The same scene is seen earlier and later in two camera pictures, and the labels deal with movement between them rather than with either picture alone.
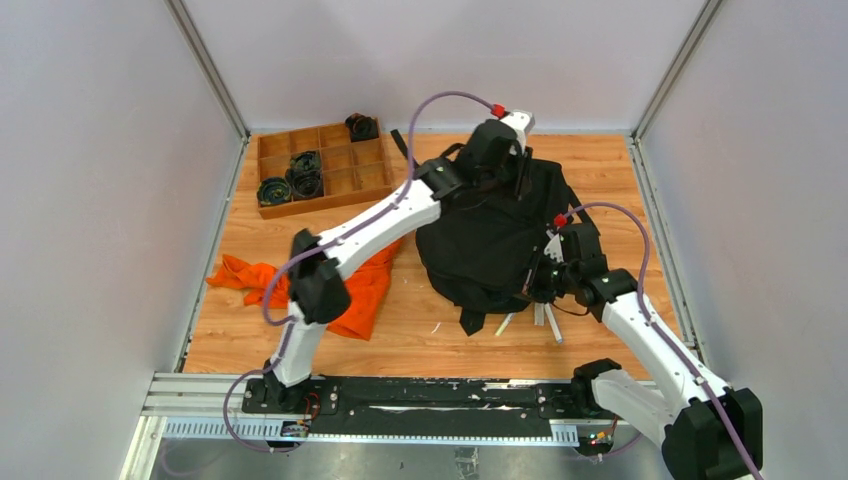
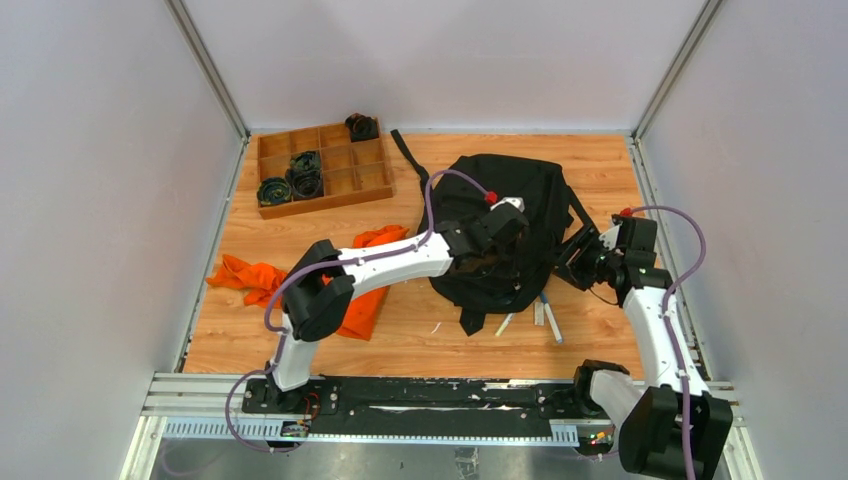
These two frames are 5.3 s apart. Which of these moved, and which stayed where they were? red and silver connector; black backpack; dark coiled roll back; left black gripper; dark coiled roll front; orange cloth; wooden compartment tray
Moved: left black gripper; red and silver connector
Stayed: orange cloth; black backpack; dark coiled roll front; dark coiled roll back; wooden compartment tray
